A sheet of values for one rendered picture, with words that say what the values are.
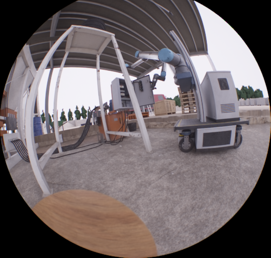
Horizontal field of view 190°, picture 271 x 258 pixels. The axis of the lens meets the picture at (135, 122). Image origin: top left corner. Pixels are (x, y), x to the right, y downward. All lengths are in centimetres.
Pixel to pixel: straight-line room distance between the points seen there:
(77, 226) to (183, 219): 41
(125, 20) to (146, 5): 136
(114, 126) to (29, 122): 163
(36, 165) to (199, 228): 100
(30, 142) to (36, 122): 387
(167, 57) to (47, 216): 115
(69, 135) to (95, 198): 322
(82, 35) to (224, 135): 287
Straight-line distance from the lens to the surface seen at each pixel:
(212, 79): 99
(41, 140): 377
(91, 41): 247
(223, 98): 98
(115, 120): 191
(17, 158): 253
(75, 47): 260
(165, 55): 85
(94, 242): 27
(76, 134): 344
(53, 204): 40
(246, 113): 268
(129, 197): 57
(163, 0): 483
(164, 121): 257
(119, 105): 142
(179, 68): 94
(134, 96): 106
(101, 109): 192
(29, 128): 81
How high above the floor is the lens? 47
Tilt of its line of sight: 4 degrees down
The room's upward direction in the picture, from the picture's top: 8 degrees counter-clockwise
